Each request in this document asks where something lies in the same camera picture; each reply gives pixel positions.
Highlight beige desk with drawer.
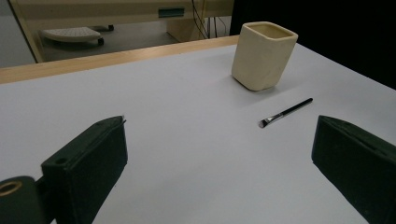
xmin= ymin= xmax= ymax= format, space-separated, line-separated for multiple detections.
xmin=8 ymin=0 xmax=235 ymax=63

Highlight black cables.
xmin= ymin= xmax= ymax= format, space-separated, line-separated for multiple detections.
xmin=190 ymin=0 xmax=229 ymax=40

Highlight black makeup brush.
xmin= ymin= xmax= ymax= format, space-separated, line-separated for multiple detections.
xmin=258 ymin=97 xmax=314 ymax=129

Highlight white wheeled footrest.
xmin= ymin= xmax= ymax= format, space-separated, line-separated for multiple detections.
xmin=40 ymin=26 xmax=106 ymax=47

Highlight cream ceramic square cup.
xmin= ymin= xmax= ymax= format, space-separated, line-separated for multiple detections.
xmin=231 ymin=21 xmax=299 ymax=92

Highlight black curtain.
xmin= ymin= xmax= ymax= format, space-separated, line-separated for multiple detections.
xmin=229 ymin=0 xmax=396 ymax=91

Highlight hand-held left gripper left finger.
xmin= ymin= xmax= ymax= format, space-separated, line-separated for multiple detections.
xmin=40 ymin=115 xmax=129 ymax=224

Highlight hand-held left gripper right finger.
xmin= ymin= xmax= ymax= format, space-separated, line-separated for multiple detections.
xmin=311 ymin=115 xmax=396 ymax=224

